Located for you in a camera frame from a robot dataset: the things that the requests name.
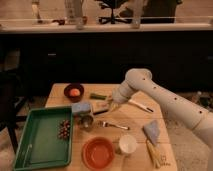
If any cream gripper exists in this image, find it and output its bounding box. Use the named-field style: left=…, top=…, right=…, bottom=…
left=107, top=93, right=128, bottom=112

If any brown block eraser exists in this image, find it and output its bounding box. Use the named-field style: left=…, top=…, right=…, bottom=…
left=92, top=102, right=109, bottom=115

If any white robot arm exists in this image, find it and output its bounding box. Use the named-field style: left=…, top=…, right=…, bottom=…
left=112, top=68, right=213, bottom=171

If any dark bowl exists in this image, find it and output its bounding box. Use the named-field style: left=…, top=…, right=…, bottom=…
left=64, top=83, right=84, bottom=103

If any red bowl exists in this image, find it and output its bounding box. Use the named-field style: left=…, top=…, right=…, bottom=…
left=82, top=137, right=115, bottom=171

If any green pepper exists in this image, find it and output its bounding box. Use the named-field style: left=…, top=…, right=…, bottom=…
left=90, top=93, right=107, bottom=100

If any silver fork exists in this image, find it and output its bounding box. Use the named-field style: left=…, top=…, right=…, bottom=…
left=98, top=121, right=130, bottom=130

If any metal measuring cup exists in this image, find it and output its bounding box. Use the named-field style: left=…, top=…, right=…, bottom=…
left=78, top=115, right=94, bottom=131

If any blue sponge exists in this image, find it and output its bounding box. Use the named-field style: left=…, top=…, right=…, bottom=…
left=71, top=102, right=91, bottom=115

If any orange fruit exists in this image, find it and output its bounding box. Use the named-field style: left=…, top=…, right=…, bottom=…
left=69, top=88, right=80, bottom=97

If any blue cloth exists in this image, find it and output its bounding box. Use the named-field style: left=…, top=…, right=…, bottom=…
left=143, top=120, right=160, bottom=146

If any white cup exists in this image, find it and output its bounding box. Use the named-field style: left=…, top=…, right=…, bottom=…
left=118, top=134, right=138, bottom=155

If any red grape bunch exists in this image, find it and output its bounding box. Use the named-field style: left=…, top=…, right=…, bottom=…
left=58, top=120, right=70, bottom=139

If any green plastic tray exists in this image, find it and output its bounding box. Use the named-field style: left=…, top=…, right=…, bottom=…
left=13, top=107, right=73, bottom=171

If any black office chair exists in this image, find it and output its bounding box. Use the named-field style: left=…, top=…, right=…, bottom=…
left=96, top=0, right=130, bottom=24

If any dark chair at left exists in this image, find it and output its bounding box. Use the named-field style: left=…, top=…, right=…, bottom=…
left=0, top=49, right=30, bottom=151

